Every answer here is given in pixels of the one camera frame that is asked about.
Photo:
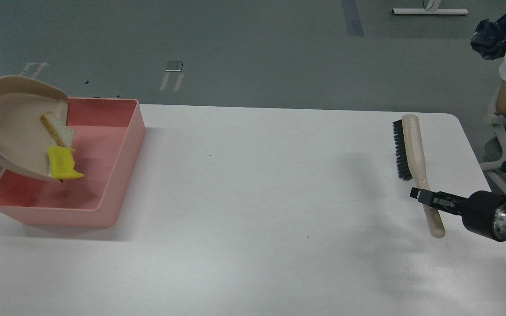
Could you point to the beige plastic dustpan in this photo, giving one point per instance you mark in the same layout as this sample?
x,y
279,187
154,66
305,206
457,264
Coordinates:
x,y
24,140

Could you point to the white desk base bar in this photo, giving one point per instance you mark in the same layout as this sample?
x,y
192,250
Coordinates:
x,y
431,8

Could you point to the silver floor socket plate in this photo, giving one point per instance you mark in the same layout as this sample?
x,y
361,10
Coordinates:
x,y
174,66

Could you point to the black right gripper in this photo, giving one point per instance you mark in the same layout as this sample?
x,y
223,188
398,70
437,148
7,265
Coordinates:
x,y
483,213

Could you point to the white office chair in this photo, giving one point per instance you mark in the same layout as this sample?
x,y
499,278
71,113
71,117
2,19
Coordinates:
x,y
495,147

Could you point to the yellow green sponge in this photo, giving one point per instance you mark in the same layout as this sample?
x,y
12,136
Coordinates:
x,y
62,164

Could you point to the beige hand brush black bristles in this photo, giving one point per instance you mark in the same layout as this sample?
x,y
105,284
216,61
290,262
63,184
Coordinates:
x,y
410,158

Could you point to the pink plastic bin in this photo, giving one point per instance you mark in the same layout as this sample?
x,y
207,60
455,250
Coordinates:
x,y
109,136

